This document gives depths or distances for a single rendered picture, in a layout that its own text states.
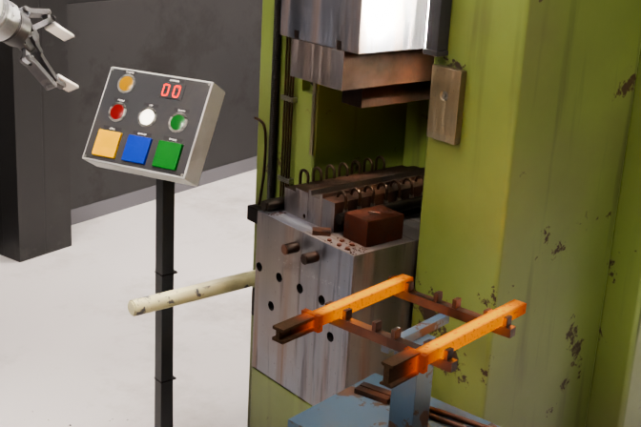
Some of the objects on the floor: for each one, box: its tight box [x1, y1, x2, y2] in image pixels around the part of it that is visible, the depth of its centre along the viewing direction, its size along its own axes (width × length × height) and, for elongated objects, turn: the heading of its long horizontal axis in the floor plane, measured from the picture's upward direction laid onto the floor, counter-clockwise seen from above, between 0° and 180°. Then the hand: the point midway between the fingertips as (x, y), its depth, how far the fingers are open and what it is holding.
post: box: [155, 178, 175, 427], centre depth 306 cm, size 4×4×108 cm
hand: (68, 61), depth 234 cm, fingers open, 13 cm apart
